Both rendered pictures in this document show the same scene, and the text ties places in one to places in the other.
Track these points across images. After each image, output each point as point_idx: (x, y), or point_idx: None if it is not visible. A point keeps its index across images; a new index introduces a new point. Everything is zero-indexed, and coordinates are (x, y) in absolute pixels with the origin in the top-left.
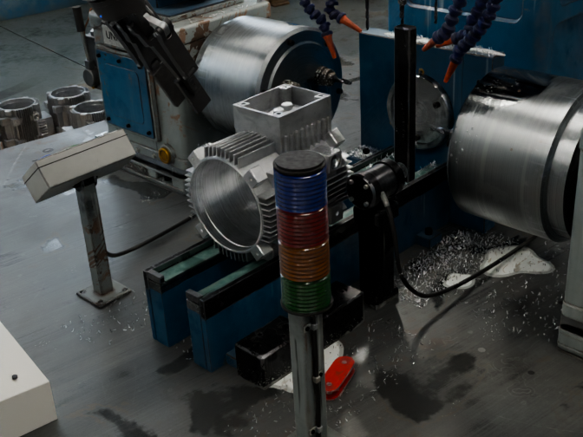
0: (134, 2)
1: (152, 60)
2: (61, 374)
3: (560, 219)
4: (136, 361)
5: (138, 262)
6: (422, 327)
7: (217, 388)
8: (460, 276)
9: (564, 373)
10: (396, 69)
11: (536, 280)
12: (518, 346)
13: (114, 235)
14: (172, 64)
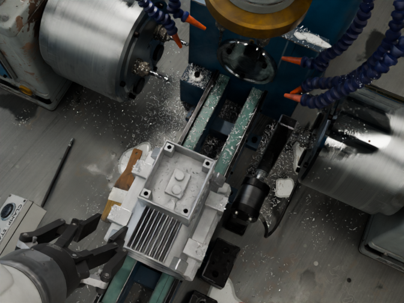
0: (72, 290)
1: (72, 237)
2: None
3: (382, 213)
4: None
5: (52, 213)
6: (275, 247)
7: None
8: (284, 183)
9: (367, 275)
10: (272, 139)
11: None
12: (336, 254)
13: (16, 179)
14: (104, 261)
